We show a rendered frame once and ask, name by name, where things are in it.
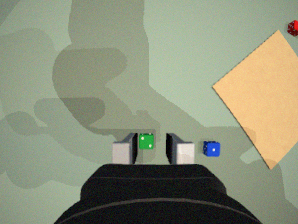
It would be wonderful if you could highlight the blue die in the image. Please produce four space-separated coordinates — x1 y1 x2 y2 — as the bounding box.
203 141 220 157

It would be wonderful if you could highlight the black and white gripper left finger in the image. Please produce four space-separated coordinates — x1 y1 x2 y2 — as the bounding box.
112 133 138 164

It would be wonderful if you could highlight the orange square mat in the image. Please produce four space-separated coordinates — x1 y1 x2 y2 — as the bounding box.
212 30 298 170

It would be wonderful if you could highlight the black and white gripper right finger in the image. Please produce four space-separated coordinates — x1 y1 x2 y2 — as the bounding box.
166 133 195 164

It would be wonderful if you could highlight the red die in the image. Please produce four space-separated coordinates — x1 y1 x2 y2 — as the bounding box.
287 20 298 36

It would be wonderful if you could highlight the green die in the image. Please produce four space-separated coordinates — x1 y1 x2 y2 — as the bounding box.
139 133 154 149

